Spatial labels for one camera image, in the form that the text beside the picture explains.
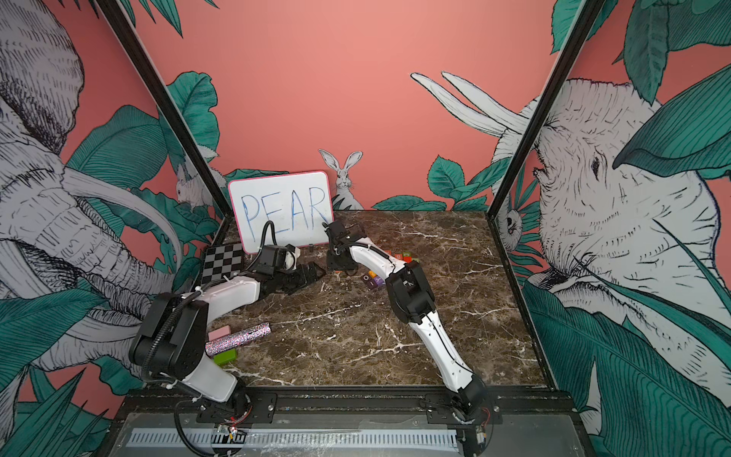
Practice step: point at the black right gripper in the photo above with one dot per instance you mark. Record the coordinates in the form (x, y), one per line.
(331, 264)

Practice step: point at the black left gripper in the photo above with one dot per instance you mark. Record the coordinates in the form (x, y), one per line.
(306, 280)

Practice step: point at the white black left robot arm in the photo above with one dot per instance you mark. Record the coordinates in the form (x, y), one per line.
(170, 346)

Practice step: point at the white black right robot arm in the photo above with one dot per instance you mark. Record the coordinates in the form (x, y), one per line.
(413, 303)

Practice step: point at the pink framed whiteboard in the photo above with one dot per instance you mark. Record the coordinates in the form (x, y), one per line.
(298, 204)

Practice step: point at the glittery purple tube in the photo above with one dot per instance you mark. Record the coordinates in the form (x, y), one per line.
(237, 339)

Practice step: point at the black white checkerboard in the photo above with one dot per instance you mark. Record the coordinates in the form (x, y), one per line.
(222, 261)

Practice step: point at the pink block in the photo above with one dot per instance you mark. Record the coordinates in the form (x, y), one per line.
(219, 333)

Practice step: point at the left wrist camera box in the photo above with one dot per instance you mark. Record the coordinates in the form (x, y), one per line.
(276, 259)

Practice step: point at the black mounting rail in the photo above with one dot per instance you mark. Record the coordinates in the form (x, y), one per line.
(261, 405)

